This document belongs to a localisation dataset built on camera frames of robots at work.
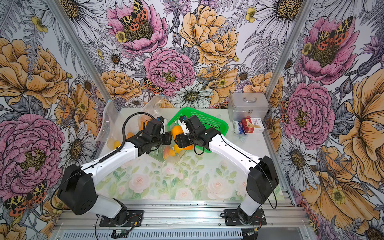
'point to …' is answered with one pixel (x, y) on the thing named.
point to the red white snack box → (252, 125)
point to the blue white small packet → (240, 127)
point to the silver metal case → (242, 104)
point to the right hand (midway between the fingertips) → (182, 141)
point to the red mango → (166, 151)
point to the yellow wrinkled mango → (177, 149)
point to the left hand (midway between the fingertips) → (170, 140)
